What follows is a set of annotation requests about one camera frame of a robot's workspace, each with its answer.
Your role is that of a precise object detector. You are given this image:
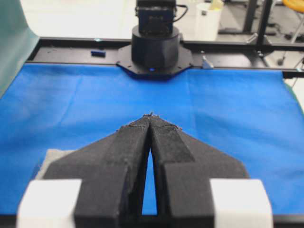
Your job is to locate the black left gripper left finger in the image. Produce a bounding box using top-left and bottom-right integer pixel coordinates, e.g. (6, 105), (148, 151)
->
(17, 115), (151, 228)

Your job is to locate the white plastic bucket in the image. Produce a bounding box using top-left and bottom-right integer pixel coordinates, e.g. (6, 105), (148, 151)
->
(194, 0), (224, 41)

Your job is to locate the green backdrop sheet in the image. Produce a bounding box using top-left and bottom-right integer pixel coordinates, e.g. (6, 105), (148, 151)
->
(0, 0), (39, 95)

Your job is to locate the grey and tan sponge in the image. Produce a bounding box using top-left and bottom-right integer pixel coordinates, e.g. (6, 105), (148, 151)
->
(34, 149), (74, 180)

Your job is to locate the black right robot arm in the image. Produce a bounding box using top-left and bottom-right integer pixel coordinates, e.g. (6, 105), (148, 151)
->
(116, 0), (194, 80)

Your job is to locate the black table frame rail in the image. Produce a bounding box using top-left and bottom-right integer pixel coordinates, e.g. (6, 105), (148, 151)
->
(27, 38), (304, 80)

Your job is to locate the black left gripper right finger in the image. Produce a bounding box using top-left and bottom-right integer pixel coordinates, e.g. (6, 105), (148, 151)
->
(148, 115), (273, 228)

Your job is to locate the black metal stand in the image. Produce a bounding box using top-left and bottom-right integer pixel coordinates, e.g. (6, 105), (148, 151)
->
(218, 0), (304, 48)

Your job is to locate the blue table cloth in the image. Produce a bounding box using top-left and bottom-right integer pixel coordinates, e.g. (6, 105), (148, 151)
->
(0, 64), (304, 214)

